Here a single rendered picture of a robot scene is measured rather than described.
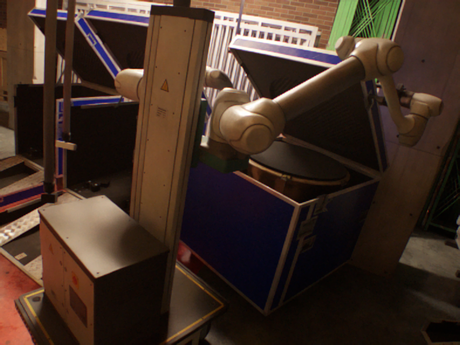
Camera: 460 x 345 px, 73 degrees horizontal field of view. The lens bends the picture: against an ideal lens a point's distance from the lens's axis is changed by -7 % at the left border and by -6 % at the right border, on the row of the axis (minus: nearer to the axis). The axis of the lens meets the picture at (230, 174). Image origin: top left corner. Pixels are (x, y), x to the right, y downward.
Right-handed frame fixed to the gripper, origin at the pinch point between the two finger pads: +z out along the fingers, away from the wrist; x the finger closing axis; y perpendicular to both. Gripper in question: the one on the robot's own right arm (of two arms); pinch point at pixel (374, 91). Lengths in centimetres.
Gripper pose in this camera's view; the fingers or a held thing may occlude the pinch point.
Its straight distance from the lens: 206.4
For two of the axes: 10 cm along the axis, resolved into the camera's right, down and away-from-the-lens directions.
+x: 5.8, -8.0, 1.4
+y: 4.5, 4.6, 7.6
